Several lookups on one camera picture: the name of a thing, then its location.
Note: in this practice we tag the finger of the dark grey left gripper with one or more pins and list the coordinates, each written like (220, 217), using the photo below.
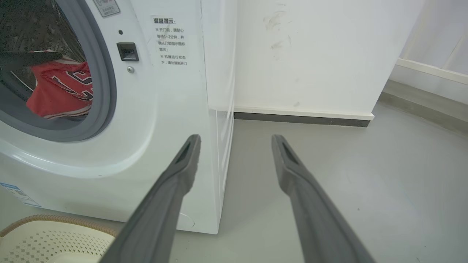
(161, 208)

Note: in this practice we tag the blue energy label sticker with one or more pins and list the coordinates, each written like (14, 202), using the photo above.
(20, 194)

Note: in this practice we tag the red basketball jersey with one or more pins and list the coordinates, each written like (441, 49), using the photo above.
(62, 91)

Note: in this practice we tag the white warning label sticker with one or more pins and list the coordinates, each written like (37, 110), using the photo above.
(106, 7)

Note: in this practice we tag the white instruction sticker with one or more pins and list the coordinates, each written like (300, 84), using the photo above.
(171, 41)

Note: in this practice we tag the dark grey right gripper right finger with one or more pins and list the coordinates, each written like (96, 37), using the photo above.
(314, 212)

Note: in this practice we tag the dark grey pointed right gripper left finger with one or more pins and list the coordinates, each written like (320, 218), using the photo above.
(25, 58)

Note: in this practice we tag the white front-load washing machine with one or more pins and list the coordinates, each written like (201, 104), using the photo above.
(157, 120)

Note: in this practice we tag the cream perforated laundry basket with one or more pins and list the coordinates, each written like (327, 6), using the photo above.
(51, 243)

